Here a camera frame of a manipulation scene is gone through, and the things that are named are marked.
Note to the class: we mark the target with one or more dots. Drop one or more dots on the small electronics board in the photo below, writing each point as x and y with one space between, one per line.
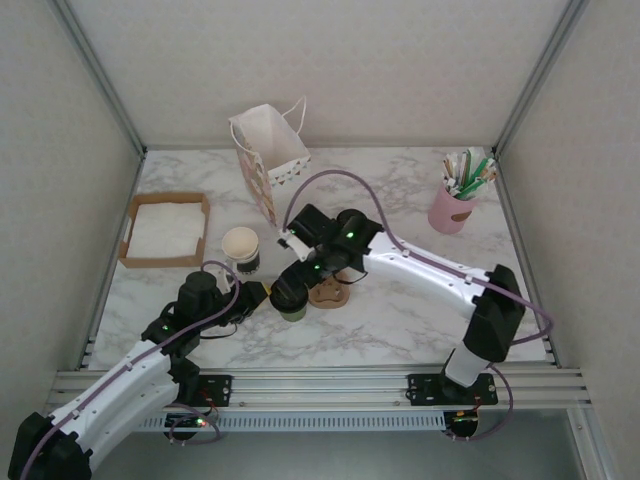
185 421
462 425

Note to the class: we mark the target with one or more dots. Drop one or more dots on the brown cardboard tray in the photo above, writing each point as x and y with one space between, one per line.
160 262

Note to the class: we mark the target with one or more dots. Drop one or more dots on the aluminium mounting rail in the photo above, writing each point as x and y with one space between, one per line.
320 390

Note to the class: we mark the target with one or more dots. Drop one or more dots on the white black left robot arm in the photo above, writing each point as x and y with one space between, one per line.
115 390

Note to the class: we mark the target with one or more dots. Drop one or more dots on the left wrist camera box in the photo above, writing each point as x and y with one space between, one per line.
227 285

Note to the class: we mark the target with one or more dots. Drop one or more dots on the white napkin stack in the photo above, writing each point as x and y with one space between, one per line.
165 230

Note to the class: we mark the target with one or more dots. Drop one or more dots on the white wrapped straw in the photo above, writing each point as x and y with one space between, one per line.
448 172

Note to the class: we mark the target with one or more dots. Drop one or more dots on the paper cup stack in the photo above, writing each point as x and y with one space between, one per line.
247 262

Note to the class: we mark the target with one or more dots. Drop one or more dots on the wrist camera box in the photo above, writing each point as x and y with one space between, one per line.
295 245
227 285

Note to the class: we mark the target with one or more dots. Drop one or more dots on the aluminium frame leg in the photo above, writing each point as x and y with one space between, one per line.
590 445

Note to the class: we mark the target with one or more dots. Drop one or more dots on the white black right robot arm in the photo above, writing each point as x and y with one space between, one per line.
430 270

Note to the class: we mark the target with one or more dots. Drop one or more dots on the aluminium frame post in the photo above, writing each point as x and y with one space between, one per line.
102 75
539 75

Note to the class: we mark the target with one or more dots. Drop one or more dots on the green wrapped straw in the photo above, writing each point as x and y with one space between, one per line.
479 174
469 165

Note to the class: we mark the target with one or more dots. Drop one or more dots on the aluminium table end rail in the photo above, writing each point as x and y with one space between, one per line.
400 147

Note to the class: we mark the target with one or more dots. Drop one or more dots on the patterned paper gift bag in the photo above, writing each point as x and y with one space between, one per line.
280 145

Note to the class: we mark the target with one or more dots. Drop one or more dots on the brown pulp cup carrier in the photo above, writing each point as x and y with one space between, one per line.
330 300

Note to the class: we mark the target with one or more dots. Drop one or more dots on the aluminium table side rail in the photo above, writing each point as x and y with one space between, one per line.
134 175
507 200

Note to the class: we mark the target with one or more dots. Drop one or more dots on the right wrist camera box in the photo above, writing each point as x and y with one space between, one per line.
295 245

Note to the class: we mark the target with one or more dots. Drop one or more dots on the white brown-tipped stirrer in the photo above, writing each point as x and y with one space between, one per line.
490 175

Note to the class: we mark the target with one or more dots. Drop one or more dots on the pink holder cup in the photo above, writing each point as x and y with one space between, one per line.
445 215

